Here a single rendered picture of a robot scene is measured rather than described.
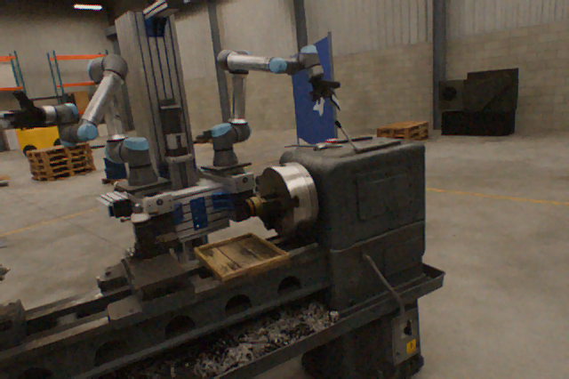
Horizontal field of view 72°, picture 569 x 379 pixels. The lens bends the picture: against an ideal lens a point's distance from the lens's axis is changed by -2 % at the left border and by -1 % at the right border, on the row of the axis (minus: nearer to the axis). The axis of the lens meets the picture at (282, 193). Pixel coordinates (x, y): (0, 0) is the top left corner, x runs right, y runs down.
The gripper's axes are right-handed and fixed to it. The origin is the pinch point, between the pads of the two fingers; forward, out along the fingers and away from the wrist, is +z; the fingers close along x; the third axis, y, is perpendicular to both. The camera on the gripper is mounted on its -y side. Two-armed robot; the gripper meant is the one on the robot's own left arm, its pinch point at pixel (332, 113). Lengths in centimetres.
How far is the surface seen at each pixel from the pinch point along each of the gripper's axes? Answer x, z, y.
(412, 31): -942, -207, 452
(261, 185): 50, 22, 7
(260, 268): 71, 52, -4
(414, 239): -8, 72, -20
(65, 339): 140, 46, 12
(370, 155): 14.7, 24.0, -26.7
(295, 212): 51, 36, -10
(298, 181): 44, 24, -11
